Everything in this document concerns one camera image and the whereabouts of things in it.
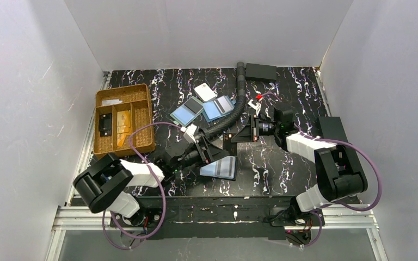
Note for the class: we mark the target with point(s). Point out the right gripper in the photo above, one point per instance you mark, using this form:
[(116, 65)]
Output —
[(252, 129)]

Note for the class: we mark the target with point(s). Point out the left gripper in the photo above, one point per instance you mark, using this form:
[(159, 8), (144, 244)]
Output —
[(203, 150)]

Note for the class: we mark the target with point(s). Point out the black VIP card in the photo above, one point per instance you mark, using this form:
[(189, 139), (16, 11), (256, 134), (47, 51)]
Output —
[(228, 139)]

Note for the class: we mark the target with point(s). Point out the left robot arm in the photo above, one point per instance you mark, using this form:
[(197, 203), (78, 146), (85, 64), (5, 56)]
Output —
[(101, 186)]

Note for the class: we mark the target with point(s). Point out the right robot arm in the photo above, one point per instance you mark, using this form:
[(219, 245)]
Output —
[(338, 170)]

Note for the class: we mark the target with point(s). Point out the blue card holder open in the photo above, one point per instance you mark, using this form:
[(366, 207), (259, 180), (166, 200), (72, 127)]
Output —
[(220, 107)]

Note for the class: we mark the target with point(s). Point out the green card holder open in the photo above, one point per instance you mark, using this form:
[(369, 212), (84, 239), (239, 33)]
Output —
[(189, 111)]

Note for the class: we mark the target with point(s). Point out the white card case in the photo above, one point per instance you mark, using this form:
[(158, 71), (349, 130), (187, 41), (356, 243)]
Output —
[(205, 93)]

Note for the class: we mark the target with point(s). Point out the gold cards in tray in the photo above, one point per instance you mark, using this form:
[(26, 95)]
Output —
[(123, 126)]

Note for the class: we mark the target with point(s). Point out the white card in tray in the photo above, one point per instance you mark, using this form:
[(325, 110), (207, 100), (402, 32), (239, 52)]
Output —
[(110, 102)]

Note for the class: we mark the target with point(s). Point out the black card in tray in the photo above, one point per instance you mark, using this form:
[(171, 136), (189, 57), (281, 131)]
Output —
[(105, 124)]

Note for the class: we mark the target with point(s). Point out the black box at back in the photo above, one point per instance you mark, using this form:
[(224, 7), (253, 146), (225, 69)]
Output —
[(264, 73)]

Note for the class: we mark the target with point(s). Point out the black box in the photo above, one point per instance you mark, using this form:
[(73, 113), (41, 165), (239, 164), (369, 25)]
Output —
[(264, 73), (331, 128)]

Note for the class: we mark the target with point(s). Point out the black box at right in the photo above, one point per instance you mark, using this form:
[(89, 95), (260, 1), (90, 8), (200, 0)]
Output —
[(331, 128)]

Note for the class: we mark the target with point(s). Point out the woven wicker tray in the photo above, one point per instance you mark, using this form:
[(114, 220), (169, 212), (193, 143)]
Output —
[(136, 99)]

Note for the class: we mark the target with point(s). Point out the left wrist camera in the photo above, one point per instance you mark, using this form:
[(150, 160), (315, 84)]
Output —
[(189, 133)]

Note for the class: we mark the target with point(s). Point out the aluminium frame rail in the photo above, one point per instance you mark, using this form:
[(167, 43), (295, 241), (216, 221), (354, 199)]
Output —
[(79, 218)]

